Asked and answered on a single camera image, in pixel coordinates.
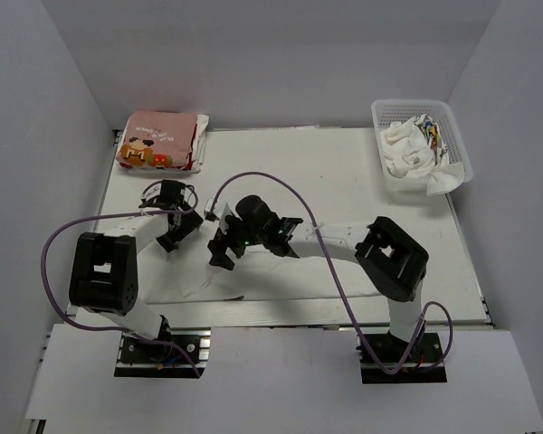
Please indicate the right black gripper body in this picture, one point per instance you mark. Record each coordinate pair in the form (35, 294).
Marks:
(240, 235)

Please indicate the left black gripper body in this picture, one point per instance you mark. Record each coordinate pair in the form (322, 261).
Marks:
(185, 208)

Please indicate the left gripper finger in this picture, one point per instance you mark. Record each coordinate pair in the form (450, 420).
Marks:
(169, 241)
(188, 223)

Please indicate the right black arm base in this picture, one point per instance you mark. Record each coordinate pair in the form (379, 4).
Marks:
(418, 367)

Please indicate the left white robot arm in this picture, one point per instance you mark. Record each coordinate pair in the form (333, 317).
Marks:
(104, 277)

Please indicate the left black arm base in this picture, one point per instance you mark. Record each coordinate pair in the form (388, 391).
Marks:
(139, 360)

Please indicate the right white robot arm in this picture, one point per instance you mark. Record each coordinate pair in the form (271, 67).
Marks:
(393, 261)

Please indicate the pink folded t shirt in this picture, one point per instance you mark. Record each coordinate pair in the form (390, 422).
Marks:
(158, 140)

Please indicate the white plastic basket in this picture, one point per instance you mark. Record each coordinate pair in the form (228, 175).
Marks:
(386, 111)

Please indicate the crumpled white shirt in basket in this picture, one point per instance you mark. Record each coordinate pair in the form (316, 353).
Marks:
(417, 157)

